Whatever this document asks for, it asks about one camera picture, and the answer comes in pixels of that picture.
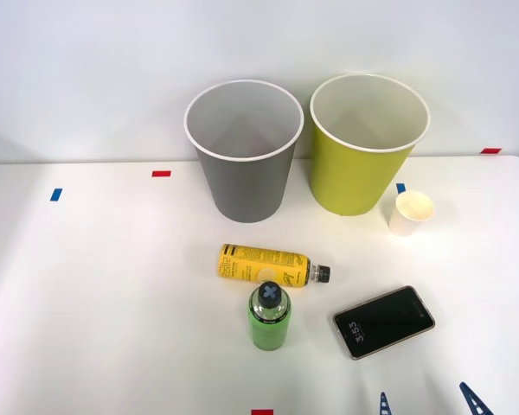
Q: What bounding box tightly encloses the black smartphone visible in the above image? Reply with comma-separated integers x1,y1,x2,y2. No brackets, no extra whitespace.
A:
332,284,437,361

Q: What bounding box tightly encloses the grey plastic waste bin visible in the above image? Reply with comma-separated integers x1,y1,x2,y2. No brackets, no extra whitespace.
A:
183,79,305,225

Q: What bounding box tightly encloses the white paper cup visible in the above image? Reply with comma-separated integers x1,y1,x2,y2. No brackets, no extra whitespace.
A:
388,190,436,237

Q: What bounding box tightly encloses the green label plastic bottle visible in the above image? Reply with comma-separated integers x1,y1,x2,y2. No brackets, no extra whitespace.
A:
247,280,292,352

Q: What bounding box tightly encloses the yellow-green plastic waste bin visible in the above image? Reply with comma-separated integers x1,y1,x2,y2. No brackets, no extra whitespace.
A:
309,73,431,218

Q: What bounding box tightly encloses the yellow label plastic bottle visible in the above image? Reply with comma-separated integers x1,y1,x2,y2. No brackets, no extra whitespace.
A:
218,243,332,290

